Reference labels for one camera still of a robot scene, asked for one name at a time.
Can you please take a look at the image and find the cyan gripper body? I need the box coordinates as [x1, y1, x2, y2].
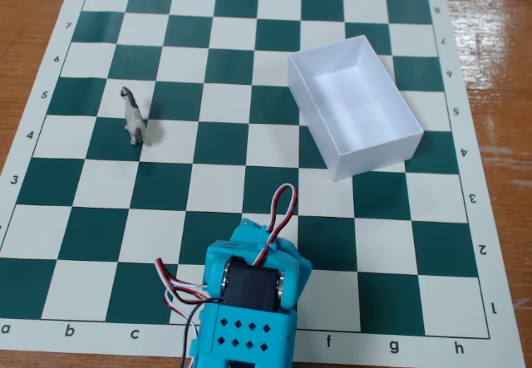
[229, 218, 298, 257]

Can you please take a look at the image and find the white rectangular open box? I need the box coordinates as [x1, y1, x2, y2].
[288, 34, 426, 183]

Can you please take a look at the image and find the green and white chessboard mat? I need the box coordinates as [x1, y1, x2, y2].
[0, 0, 527, 363]

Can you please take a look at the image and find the red white black looped cable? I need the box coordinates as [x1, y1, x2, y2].
[250, 184, 299, 267]

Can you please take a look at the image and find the red white black servo cable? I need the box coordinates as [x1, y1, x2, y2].
[155, 257, 211, 305]
[163, 289, 205, 368]

